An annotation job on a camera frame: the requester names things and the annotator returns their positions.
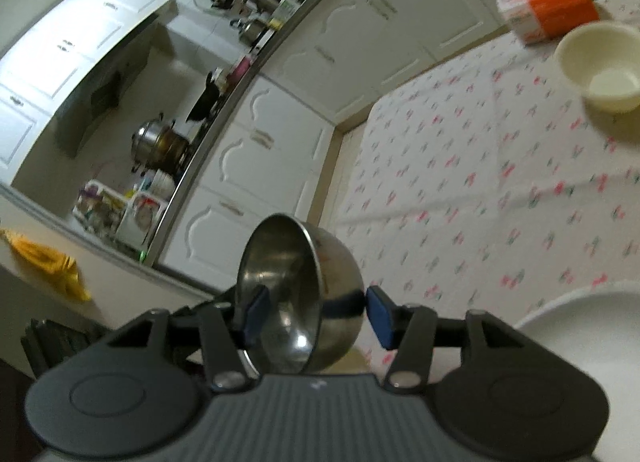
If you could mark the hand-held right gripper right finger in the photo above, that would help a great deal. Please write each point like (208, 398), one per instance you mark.
(381, 317)

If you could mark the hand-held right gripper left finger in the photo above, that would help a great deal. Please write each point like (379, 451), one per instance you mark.
(257, 314)

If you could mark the stainless steel bowl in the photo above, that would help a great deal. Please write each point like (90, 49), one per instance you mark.
(330, 262)

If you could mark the large white plate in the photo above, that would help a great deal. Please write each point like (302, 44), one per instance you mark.
(615, 342)

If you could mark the cream bowl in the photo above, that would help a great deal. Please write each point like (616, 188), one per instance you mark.
(600, 62)

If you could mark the white lower kitchen cabinets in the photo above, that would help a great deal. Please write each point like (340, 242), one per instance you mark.
(280, 152)

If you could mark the white kitchen cabinets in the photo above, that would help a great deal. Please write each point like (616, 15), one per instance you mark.
(280, 152)
(50, 52)

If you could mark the colourful seasoning boxes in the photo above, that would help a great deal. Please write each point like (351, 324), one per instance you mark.
(120, 214)

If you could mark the steel stockpot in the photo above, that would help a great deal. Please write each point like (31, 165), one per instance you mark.
(157, 145)

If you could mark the black wok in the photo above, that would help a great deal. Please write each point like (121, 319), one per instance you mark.
(204, 105)

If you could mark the yellow cloth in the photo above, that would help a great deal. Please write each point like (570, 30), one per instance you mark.
(45, 262)

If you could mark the grey range hood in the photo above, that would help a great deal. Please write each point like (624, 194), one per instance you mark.
(115, 82)

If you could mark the small steel pot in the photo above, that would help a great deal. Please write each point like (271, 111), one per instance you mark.
(250, 32)

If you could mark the white upper kitchen cabinets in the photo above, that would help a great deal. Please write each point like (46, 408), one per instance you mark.
(50, 52)

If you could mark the orange tissue pack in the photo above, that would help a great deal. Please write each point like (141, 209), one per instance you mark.
(555, 2)

